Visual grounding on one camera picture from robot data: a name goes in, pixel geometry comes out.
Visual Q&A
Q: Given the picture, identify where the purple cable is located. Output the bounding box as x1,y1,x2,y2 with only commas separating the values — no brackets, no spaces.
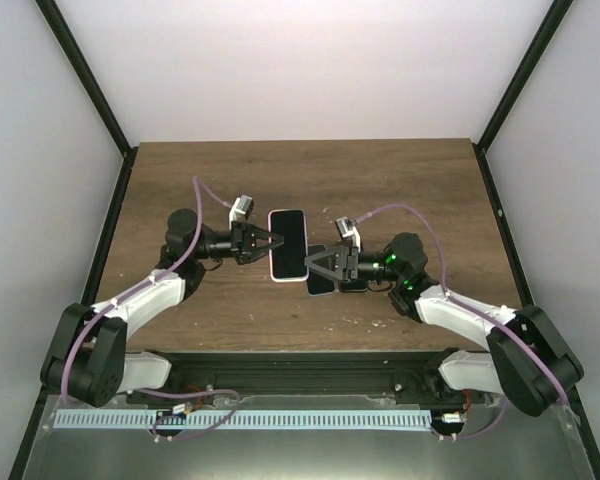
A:
352,203,569,441
59,175,241,444

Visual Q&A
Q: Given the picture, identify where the black aluminium frame rail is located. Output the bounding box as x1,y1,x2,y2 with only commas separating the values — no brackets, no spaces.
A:
124,352,571,401

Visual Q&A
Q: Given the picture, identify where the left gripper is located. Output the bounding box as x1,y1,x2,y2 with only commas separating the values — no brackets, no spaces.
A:
192,221,284,265

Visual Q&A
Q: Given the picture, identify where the white slotted cable duct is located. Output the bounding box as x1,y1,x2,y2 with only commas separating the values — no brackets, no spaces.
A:
52,409,432,431

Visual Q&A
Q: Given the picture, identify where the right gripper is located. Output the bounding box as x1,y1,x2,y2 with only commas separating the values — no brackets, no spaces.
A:
304,246,402,284

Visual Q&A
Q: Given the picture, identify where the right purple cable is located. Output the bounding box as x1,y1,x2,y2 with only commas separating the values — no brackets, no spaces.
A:
352,203,569,441

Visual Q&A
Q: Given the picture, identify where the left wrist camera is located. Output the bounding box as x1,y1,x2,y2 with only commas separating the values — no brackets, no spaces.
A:
228,195,254,226

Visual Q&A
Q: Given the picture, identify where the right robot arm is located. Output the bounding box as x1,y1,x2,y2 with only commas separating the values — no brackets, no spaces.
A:
304,233,584,417

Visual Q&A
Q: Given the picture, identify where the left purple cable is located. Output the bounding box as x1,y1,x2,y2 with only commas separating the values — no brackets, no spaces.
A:
59,175,241,444

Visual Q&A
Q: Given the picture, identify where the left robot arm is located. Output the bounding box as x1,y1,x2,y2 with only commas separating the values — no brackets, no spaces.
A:
40,209,284,407

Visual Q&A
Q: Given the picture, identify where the right black frame post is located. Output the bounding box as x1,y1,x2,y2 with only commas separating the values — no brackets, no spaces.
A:
477,0,576,151

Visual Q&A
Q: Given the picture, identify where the black frame post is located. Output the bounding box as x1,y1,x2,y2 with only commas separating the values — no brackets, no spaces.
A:
477,0,576,151
33,0,133,156

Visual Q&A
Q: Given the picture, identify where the left black frame post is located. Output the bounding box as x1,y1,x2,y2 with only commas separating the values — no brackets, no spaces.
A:
33,0,133,156

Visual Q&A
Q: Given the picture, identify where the pink phone case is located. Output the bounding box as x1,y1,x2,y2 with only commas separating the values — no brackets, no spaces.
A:
267,208,311,284

